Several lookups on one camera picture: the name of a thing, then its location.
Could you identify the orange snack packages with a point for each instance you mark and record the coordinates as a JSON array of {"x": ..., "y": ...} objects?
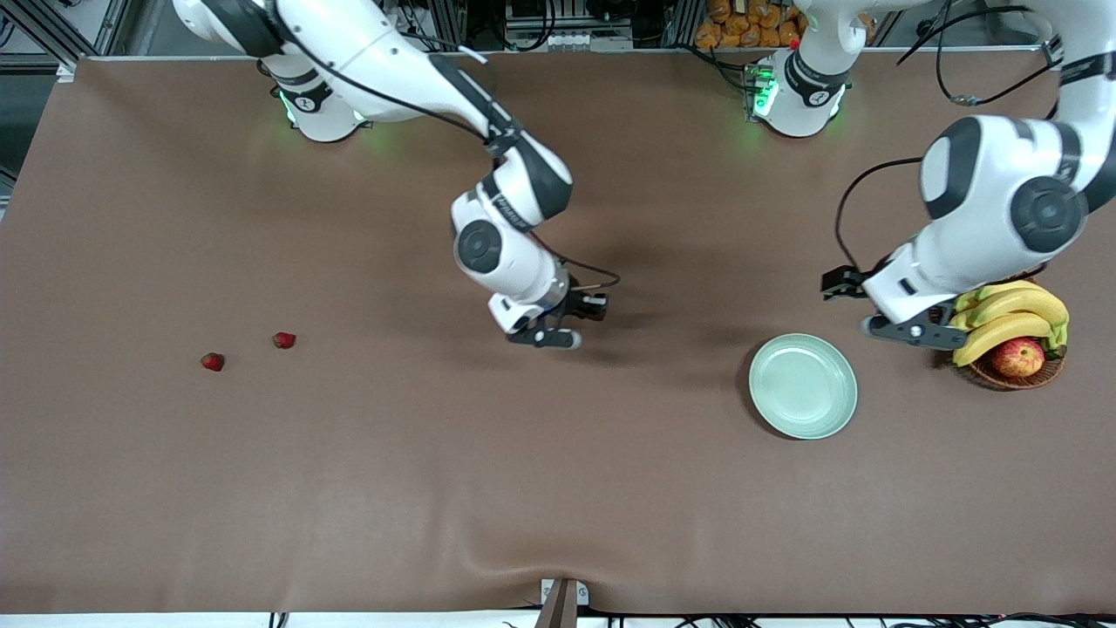
[{"x": 741, "y": 30}]

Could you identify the red strawberry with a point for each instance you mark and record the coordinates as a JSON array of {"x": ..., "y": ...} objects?
[
  {"x": 212, "y": 361},
  {"x": 283, "y": 340}
]

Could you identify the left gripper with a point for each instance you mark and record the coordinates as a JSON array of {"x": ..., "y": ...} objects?
[{"x": 842, "y": 283}]

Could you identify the white terminal block row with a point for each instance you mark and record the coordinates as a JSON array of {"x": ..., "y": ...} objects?
[{"x": 575, "y": 41}]

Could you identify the pale green round plate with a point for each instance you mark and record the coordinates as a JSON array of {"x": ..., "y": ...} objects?
[{"x": 802, "y": 385}]

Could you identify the aluminium frame post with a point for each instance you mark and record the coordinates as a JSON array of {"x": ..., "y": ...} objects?
[{"x": 684, "y": 22}]

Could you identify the red apple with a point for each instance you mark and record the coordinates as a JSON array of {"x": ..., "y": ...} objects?
[{"x": 1017, "y": 358}]

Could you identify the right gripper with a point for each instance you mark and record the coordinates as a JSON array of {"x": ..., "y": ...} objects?
[{"x": 579, "y": 304}]

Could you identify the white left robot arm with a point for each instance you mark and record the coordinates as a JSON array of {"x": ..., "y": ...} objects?
[{"x": 1003, "y": 174}]

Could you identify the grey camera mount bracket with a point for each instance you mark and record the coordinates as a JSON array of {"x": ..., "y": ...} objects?
[{"x": 562, "y": 606}]

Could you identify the brown wicker basket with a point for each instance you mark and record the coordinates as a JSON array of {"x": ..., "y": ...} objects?
[{"x": 985, "y": 375}]

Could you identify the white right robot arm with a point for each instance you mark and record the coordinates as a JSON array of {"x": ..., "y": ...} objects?
[{"x": 506, "y": 253}]

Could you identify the white corner clamp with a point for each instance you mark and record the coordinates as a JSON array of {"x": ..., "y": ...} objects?
[{"x": 66, "y": 71}]

